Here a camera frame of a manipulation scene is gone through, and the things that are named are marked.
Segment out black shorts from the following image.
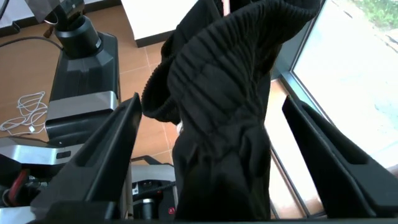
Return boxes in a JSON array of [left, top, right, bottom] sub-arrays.
[[141, 0, 323, 220]]

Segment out window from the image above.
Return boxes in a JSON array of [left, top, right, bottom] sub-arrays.
[[270, 0, 398, 218]]

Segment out black cable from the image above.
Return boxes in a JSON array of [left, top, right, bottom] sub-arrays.
[[0, 35, 65, 52]]

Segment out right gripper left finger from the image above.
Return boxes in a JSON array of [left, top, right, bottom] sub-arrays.
[[30, 92, 143, 218]]

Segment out white cable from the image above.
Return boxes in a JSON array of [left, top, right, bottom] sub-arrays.
[[0, 91, 49, 136]]

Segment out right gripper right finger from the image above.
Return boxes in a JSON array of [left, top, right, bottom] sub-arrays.
[[282, 95, 398, 218]]

